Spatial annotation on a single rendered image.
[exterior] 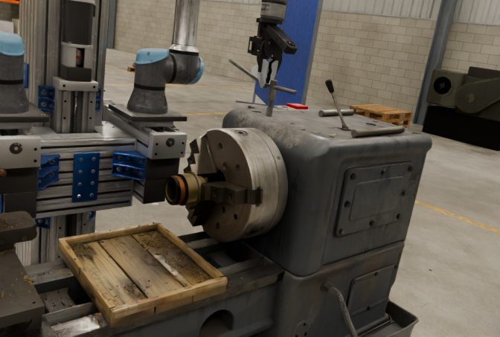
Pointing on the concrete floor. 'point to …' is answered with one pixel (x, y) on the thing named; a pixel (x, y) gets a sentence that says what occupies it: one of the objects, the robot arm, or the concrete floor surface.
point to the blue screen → (294, 4)
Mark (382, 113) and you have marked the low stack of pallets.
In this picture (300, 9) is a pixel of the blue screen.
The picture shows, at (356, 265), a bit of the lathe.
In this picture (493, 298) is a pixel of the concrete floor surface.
